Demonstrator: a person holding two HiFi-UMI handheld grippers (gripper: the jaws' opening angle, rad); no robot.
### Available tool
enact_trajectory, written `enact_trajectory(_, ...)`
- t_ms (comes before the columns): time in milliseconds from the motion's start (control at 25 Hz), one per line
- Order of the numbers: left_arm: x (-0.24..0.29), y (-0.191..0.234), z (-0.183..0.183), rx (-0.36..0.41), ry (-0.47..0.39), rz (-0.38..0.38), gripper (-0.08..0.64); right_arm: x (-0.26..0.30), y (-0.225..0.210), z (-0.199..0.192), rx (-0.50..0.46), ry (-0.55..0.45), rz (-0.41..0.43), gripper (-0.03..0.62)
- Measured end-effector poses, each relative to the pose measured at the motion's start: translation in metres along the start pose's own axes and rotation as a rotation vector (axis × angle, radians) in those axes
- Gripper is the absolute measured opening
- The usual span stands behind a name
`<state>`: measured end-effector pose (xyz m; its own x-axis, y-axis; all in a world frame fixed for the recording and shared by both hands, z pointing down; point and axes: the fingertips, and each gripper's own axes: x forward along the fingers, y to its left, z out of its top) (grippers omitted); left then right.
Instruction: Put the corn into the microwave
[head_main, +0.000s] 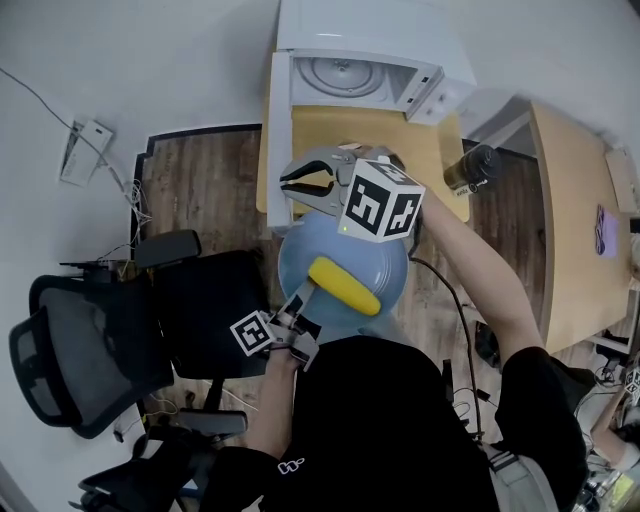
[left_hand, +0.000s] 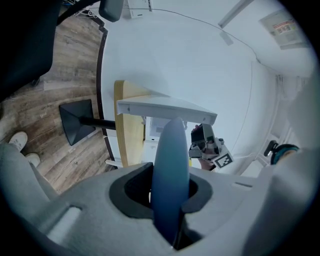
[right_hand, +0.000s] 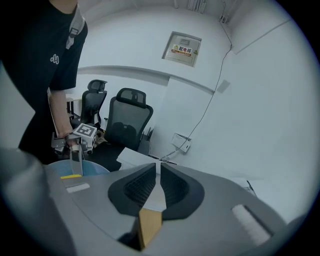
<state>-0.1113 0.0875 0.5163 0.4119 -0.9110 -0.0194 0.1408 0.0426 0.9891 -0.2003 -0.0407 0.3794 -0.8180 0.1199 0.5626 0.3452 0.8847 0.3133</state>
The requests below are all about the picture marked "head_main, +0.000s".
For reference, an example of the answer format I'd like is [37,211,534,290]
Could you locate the dark water bottle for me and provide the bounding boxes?
[442,143,503,197]

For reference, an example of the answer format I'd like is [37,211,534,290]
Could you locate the black mesh office chair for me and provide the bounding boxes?
[8,229,270,440]
[77,407,251,512]

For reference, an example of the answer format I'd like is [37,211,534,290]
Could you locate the purple garment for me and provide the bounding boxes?
[594,203,621,260]

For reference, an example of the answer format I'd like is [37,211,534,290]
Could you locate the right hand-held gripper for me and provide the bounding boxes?
[278,143,427,244]

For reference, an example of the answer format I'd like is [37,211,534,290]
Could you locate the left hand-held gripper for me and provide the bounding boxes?
[229,279,324,373]

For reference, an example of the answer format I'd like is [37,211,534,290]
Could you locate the gray sling bag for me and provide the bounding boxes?
[479,442,560,512]

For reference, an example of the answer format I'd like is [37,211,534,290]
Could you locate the black bag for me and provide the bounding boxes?
[474,319,502,371]

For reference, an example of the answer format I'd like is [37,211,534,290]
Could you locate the tangle of white wires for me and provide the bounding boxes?
[119,177,153,244]

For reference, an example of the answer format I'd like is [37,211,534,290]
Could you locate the person's left forearm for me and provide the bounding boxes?
[243,349,301,459]

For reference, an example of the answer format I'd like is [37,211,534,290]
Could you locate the large wooden desk white legs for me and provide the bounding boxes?
[458,97,640,357]

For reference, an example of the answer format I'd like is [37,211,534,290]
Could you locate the white microwave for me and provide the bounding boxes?
[266,0,476,231]

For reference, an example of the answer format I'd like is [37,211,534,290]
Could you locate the person's right forearm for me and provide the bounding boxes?
[409,192,547,361]

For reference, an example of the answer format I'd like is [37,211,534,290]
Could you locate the black router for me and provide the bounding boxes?
[58,257,132,282]

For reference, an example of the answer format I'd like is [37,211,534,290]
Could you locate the yellow corn cob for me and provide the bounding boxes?
[307,256,384,317]

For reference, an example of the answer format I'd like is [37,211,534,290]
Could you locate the gray wall cable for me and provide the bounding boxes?
[0,67,129,194]

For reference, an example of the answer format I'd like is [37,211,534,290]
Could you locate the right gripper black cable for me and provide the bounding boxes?
[408,234,487,446]

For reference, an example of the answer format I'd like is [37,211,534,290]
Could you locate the white wall box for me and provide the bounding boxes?
[58,119,115,189]

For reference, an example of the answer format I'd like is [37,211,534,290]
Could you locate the small wooden table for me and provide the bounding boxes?
[255,99,472,226]

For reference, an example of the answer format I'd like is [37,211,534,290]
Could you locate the person's black shirt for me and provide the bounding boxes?
[199,334,590,512]

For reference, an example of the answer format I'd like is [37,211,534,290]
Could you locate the blue plate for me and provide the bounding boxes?
[277,207,410,331]

